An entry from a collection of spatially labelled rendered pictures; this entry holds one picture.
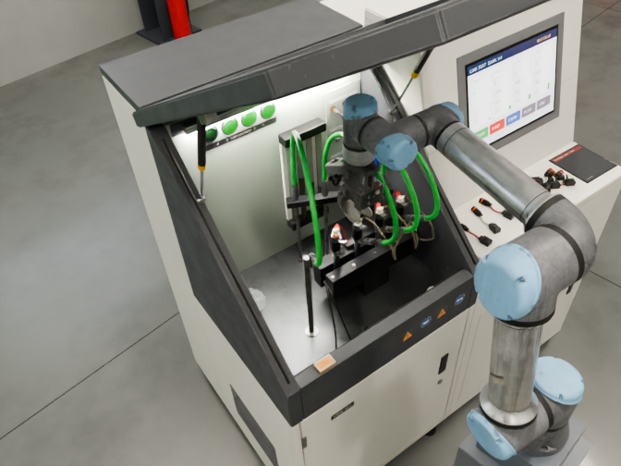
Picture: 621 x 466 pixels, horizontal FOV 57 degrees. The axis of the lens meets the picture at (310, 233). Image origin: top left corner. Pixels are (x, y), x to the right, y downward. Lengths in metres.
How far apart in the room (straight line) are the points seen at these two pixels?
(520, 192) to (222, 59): 0.88
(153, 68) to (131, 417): 1.57
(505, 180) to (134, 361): 2.08
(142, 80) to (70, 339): 1.72
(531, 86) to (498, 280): 1.11
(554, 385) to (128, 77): 1.26
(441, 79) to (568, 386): 0.87
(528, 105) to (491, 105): 0.18
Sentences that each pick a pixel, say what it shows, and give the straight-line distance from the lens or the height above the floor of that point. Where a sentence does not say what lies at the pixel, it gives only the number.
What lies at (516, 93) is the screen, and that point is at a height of 1.26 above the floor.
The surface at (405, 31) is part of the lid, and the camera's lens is 0.68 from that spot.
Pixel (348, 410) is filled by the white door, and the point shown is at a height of 0.67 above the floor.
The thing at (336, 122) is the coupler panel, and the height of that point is 1.24.
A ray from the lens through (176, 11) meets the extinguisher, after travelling 5.21.
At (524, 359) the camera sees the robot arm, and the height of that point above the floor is 1.32.
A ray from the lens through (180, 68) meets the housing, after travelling 1.62.
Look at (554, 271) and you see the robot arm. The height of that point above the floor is 1.52.
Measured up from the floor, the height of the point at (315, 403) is 0.84.
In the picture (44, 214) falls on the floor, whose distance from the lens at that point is 3.77.
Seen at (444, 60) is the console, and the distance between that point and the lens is 1.69.
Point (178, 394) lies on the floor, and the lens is 2.67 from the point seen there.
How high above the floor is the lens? 2.23
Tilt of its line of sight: 44 degrees down
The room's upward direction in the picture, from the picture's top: 4 degrees counter-clockwise
